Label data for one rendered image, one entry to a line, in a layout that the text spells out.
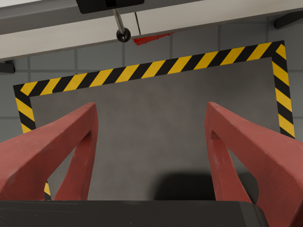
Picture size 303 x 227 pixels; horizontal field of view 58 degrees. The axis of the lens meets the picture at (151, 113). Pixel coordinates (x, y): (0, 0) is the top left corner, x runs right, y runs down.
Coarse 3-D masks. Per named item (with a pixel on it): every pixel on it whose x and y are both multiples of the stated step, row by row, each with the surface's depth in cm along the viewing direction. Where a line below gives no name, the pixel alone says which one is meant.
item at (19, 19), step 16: (48, 0) 29; (64, 0) 29; (144, 0) 31; (160, 0) 32; (176, 0) 33; (192, 0) 35; (0, 16) 29; (16, 16) 30; (32, 16) 30; (48, 16) 31; (64, 16) 32; (80, 16) 33; (96, 16) 34; (0, 32) 35
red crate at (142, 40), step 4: (172, 32) 111; (148, 36) 100; (152, 36) 101; (156, 36) 108; (160, 36) 111; (136, 40) 101; (140, 40) 101; (144, 40) 106; (148, 40) 110; (152, 40) 113; (140, 44) 113
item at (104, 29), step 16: (112, 16) 51; (128, 16) 53; (16, 32) 51; (32, 32) 53; (48, 32) 55; (64, 32) 58; (80, 32) 60; (96, 32) 63; (112, 32) 66; (0, 48) 63; (16, 48) 65; (32, 48) 69; (48, 48) 72
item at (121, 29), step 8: (80, 0) 18; (88, 0) 18; (96, 0) 19; (104, 0) 19; (112, 0) 19; (120, 0) 19; (128, 0) 19; (136, 0) 19; (80, 8) 19; (88, 8) 19; (96, 8) 19; (104, 8) 19; (112, 8) 19; (120, 16) 22; (120, 24) 23; (120, 32) 25; (128, 32) 25; (120, 40) 25; (128, 40) 26
